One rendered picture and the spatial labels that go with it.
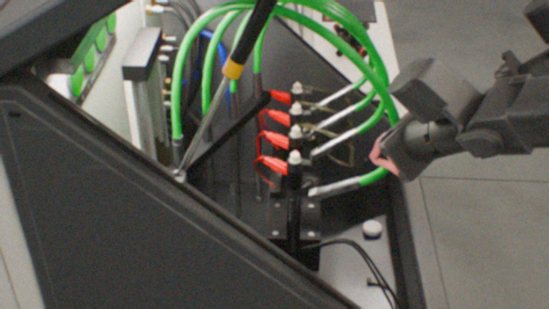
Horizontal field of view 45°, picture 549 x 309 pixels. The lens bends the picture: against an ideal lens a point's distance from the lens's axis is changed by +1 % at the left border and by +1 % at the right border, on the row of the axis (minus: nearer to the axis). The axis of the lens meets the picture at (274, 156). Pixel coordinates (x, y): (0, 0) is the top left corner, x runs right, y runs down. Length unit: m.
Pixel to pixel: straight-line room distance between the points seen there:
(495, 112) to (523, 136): 0.04
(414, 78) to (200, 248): 0.32
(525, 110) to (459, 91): 0.10
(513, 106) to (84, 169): 0.46
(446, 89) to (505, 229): 2.07
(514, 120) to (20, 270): 0.61
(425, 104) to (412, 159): 0.12
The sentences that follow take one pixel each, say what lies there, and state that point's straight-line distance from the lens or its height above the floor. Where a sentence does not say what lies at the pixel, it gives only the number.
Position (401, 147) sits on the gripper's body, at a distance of 0.89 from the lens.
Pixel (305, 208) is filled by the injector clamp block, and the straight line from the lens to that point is 1.25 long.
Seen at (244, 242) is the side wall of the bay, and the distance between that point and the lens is 0.80.
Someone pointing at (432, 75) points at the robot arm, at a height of 1.42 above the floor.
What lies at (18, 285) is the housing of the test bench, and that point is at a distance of 0.92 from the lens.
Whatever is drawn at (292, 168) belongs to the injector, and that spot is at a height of 1.11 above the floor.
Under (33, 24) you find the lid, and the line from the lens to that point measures 0.66.
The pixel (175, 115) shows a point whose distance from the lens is 1.10.
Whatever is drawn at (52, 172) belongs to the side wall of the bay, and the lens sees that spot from 0.77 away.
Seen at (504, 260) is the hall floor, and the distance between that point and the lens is 2.70.
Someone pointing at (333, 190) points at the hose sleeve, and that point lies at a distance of 1.02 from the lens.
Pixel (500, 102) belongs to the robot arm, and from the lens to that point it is 0.77.
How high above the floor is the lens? 1.78
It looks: 35 degrees down
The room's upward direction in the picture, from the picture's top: straight up
